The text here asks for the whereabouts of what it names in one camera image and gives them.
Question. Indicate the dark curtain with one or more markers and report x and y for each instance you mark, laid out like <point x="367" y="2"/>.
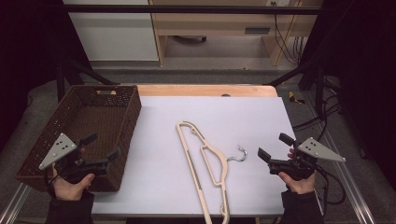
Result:
<point x="367" y="62"/>
<point x="25" y="46"/>

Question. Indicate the wooden table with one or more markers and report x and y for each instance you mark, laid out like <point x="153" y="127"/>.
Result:
<point x="186" y="90"/>

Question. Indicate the white table sheet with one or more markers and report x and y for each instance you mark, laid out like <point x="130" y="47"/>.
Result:
<point x="249" y="118"/>

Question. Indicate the beige plastic clothes hanger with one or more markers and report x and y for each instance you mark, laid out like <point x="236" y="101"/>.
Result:
<point x="225" y="169"/>

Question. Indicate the aluminium rail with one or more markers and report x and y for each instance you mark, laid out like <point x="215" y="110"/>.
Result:
<point x="358" y="199"/>
<point x="14" y="205"/>

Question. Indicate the light wooden desk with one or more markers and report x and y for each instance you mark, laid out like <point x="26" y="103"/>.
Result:
<point x="211" y="23"/>

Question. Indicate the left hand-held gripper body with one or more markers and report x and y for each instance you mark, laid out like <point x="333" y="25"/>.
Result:
<point x="59" y="149"/>

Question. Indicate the yellow and black tool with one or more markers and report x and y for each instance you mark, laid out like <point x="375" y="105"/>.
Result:
<point x="294" y="98"/>

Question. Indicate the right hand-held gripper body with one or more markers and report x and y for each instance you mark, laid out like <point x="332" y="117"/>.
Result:
<point x="317" y="150"/>

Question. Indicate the white cabinet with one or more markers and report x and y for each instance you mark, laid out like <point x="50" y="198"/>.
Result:
<point x="115" y="37"/>

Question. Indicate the person's left hand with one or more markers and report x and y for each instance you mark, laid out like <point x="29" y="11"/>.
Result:
<point x="70" y="190"/>

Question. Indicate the black horizontal metal bar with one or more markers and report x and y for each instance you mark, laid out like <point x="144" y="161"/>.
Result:
<point x="186" y="9"/>

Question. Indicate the black metal stand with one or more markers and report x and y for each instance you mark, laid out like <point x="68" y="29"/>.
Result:
<point x="79" y="70"/>
<point x="317" y="81"/>

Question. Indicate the brown woven basket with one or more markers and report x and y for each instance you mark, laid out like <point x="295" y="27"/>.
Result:
<point x="93" y="118"/>

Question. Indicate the person's right hand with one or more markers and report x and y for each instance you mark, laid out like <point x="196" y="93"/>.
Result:
<point x="300" y="186"/>

